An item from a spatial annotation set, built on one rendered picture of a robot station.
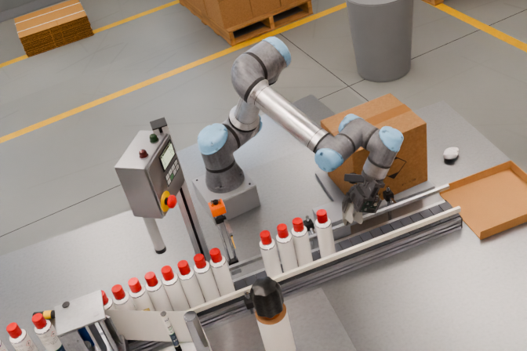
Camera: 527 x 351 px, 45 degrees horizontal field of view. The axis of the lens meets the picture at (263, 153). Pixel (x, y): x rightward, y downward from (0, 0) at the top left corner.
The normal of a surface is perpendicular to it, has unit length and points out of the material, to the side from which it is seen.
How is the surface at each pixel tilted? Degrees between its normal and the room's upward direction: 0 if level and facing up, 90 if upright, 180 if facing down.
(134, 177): 90
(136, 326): 90
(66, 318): 0
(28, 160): 0
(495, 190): 0
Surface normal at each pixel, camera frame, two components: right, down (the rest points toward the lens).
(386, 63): -0.02, 0.67
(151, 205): -0.28, 0.63
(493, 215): -0.17, -0.78
